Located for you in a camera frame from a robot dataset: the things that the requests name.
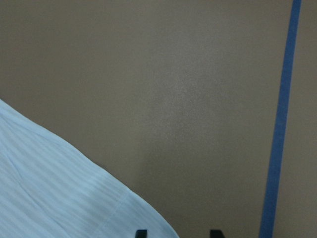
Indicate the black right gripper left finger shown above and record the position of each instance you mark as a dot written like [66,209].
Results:
[141,234]

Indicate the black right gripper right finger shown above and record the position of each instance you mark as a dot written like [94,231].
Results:
[216,234]

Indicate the light blue button-up shirt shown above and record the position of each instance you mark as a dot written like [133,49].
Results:
[49,189]

